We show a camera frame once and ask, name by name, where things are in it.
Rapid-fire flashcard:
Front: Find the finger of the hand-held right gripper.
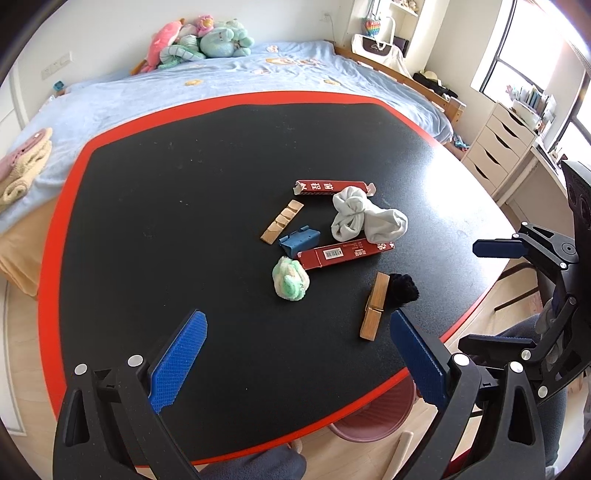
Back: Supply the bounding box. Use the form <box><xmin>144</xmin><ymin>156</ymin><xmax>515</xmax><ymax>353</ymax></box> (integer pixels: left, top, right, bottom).
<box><xmin>472</xmin><ymin>223</ymin><xmax>581</xmax><ymax>271</ymax></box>
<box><xmin>457</xmin><ymin>296</ymin><xmax>579</xmax><ymax>367</ymax></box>

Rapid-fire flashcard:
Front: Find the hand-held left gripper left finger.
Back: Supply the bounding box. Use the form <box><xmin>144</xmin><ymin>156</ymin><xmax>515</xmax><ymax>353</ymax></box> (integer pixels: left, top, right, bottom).
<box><xmin>52</xmin><ymin>310</ymin><xmax>208</xmax><ymax>480</ymax></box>

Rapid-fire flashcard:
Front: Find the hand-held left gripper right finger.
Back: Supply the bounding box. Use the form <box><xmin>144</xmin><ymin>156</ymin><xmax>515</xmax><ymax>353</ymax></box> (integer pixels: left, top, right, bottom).
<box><xmin>390</xmin><ymin>309</ymin><xmax>561</xmax><ymax>480</ymax></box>

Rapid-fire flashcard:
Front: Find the pink trash bin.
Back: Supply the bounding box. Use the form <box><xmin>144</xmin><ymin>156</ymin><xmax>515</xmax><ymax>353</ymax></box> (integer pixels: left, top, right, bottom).
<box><xmin>329</xmin><ymin>376</ymin><xmax>417</xmax><ymax>440</ymax></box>

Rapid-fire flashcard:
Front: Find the wooden clothespin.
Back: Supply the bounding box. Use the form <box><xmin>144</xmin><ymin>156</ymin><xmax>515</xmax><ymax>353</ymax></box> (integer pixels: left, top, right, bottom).
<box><xmin>359</xmin><ymin>272</ymin><xmax>391</xmax><ymax>342</ymax></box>

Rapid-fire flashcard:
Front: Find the black hair scrunchie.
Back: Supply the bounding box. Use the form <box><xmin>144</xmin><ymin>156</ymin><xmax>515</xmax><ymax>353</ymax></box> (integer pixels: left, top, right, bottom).
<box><xmin>388</xmin><ymin>272</ymin><xmax>420</xmax><ymax>308</ymax></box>

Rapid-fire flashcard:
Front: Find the red cardboard box with barcode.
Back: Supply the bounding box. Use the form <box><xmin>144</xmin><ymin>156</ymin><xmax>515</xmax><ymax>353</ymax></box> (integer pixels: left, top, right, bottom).
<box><xmin>296</xmin><ymin>239</ymin><xmax>396</xmax><ymax>271</ymax></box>

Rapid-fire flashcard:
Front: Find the white sock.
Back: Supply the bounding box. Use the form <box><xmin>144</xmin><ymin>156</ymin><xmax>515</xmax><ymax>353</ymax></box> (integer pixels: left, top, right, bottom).
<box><xmin>330</xmin><ymin>185</ymin><xmax>410</xmax><ymax>242</ymax></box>

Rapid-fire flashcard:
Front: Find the green and white sock ball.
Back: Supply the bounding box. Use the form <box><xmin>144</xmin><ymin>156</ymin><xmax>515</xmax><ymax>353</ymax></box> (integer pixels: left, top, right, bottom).
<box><xmin>271</xmin><ymin>256</ymin><xmax>310</xmax><ymax>302</ymax></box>

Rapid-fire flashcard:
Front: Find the blue plastic clip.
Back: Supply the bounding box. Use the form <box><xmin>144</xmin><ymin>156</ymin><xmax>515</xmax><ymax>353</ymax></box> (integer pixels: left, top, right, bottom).
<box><xmin>278</xmin><ymin>225</ymin><xmax>321</xmax><ymax>258</ymax></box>

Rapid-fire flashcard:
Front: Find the tan wooden strip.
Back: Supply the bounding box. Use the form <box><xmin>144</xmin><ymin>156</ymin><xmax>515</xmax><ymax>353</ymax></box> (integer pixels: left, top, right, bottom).
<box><xmin>259</xmin><ymin>199</ymin><xmax>304</xmax><ymax>245</ymax></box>

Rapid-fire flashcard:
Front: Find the person's right hand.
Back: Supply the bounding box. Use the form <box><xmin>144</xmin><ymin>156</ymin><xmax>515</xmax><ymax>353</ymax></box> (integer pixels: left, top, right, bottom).
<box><xmin>536</xmin><ymin>300</ymin><xmax>571</xmax><ymax>365</ymax></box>

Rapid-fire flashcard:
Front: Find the white drawer cabinet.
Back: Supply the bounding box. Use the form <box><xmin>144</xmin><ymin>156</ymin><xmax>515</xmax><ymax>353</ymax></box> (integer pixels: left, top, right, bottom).
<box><xmin>461</xmin><ymin>100</ymin><xmax>539</xmax><ymax>195</ymax></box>

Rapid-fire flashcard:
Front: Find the row of books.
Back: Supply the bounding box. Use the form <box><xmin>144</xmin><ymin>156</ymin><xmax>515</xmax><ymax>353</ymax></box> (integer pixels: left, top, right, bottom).
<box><xmin>505</xmin><ymin>82</ymin><xmax>557</xmax><ymax>133</ymax></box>

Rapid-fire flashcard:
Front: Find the person's left leg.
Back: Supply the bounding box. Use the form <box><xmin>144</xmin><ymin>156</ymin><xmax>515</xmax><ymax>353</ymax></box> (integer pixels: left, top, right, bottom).
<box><xmin>216</xmin><ymin>444</ymin><xmax>308</xmax><ymax>480</ymax></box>

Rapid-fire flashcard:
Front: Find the window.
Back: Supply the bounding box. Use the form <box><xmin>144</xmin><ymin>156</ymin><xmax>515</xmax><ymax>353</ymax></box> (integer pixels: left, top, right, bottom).
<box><xmin>471</xmin><ymin>0</ymin><xmax>591</xmax><ymax>155</ymax></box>

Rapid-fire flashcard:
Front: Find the cream and black hat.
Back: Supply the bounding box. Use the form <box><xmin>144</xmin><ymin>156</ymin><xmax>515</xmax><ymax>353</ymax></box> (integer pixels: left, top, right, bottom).
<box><xmin>412</xmin><ymin>69</ymin><xmax>459</xmax><ymax>99</ymax></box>

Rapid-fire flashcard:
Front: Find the black table red edge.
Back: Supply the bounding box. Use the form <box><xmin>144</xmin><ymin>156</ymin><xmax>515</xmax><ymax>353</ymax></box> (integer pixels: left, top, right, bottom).
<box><xmin>0</xmin><ymin>198</ymin><xmax>70</xmax><ymax>297</ymax></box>

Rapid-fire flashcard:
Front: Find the white tote bag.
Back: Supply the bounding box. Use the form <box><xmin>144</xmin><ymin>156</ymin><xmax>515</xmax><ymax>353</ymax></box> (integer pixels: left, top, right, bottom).
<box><xmin>351</xmin><ymin>34</ymin><xmax>403</xmax><ymax>64</ymax></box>

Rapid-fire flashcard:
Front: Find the beige folded towel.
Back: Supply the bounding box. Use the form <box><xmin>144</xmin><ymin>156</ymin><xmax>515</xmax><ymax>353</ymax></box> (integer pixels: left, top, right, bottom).
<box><xmin>0</xmin><ymin>138</ymin><xmax>53</xmax><ymax>214</ymax></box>

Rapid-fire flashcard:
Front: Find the pink folded towel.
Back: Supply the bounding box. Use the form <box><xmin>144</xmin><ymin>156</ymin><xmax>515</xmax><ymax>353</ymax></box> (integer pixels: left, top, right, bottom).
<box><xmin>0</xmin><ymin>128</ymin><xmax>54</xmax><ymax>182</ymax></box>

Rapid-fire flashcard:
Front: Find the bed with light-blue cover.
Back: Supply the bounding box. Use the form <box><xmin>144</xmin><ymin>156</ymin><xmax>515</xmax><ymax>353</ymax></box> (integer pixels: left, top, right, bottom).
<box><xmin>0</xmin><ymin>39</ymin><xmax>455</xmax><ymax>217</ymax></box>

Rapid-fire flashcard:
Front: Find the striped green plush toy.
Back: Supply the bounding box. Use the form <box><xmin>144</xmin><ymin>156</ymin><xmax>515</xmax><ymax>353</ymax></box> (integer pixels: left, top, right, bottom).
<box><xmin>159</xmin><ymin>34</ymin><xmax>207</xmax><ymax>70</ymax></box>

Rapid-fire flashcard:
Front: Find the pink plush toy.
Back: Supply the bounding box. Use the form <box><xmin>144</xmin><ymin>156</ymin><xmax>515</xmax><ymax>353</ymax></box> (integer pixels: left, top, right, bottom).
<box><xmin>137</xmin><ymin>21</ymin><xmax>186</xmax><ymax>75</ymax></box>

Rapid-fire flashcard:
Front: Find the teal plush bear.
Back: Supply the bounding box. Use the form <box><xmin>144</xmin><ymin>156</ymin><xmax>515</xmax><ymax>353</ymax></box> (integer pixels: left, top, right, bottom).
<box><xmin>198</xmin><ymin>19</ymin><xmax>256</xmax><ymax>59</ymax></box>

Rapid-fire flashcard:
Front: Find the wooden bed frame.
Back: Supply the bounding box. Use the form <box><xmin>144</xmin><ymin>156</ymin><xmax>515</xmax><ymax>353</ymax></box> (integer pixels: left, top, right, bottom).
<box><xmin>333</xmin><ymin>42</ymin><xmax>466</xmax><ymax>126</ymax></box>

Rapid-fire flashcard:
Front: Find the white wall shelf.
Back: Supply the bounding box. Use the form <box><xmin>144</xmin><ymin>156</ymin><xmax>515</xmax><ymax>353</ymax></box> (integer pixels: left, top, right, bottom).
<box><xmin>387</xmin><ymin>0</ymin><xmax>431</xmax><ymax>57</ymax></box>

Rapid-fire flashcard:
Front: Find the white wall socket panel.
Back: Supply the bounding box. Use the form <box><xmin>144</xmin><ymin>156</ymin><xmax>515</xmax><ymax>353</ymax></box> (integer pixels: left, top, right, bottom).
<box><xmin>41</xmin><ymin>52</ymin><xmax>74</xmax><ymax>79</ymax></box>

